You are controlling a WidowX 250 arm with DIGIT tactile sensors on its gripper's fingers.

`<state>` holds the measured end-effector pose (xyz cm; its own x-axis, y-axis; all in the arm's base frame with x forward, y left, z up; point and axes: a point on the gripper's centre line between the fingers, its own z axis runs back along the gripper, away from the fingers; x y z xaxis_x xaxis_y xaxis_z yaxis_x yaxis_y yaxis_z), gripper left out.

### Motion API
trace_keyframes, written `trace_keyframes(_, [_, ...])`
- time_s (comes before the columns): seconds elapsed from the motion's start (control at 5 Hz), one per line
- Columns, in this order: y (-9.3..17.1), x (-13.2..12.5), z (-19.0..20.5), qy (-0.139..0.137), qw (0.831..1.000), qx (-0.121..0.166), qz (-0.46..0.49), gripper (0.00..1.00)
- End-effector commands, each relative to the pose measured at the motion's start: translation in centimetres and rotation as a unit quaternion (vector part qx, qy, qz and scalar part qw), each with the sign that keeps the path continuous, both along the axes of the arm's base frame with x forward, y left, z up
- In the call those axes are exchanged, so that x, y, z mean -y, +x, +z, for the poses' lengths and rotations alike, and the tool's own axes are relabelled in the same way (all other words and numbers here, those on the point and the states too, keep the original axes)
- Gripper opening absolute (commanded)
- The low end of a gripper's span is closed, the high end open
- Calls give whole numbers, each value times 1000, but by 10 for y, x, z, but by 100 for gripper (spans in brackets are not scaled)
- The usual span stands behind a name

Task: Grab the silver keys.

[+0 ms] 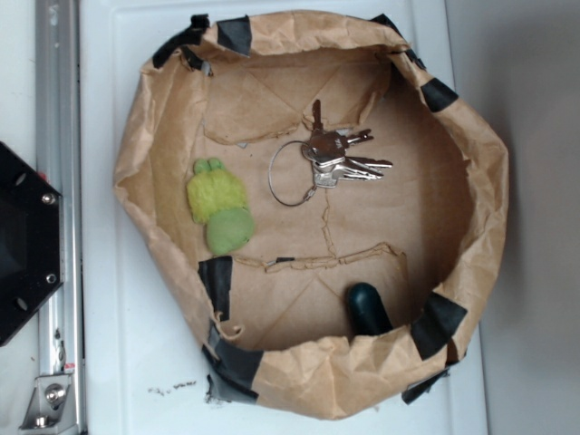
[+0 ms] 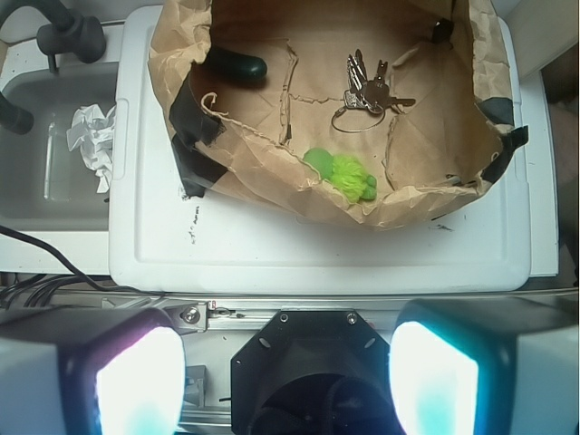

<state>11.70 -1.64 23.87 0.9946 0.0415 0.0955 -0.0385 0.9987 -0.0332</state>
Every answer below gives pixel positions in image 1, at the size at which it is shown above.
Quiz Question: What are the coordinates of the silver key bunch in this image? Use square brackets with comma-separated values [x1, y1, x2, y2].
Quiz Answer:
[267, 100, 393, 208]

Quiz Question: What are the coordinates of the brown paper bag bin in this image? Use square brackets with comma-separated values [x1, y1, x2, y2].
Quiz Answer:
[114, 11, 508, 420]

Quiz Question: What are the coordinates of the green yellow plush toy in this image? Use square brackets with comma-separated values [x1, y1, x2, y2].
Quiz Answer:
[186, 158, 255, 256]

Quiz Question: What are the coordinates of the dark green rounded object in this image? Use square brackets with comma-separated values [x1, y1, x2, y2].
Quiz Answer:
[347, 283, 393, 335]

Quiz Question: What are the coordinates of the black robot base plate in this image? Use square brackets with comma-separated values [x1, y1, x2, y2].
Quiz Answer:
[1, 144, 62, 346]

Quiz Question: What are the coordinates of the aluminium extrusion rail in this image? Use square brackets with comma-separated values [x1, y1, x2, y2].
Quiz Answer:
[35, 1, 87, 434]

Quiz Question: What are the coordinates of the metal corner bracket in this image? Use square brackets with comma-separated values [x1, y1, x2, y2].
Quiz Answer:
[18, 374, 76, 434]

